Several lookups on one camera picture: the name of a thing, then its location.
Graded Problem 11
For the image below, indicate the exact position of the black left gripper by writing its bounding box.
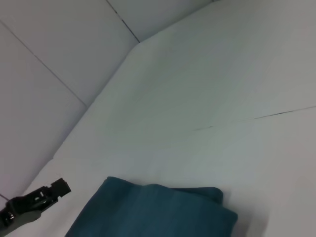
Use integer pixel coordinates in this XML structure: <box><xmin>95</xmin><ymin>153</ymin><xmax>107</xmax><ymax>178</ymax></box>
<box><xmin>0</xmin><ymin>177</ymin><xmax>72</xmax><ymax>234</ymax></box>

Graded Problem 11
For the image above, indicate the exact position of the teal blue t-shirt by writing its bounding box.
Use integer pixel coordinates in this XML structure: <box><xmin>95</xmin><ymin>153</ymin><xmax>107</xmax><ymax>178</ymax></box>
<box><xmin>64</xmin><ymin>176</ymin><xmax>239</xmax><ymax>237</ymax></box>

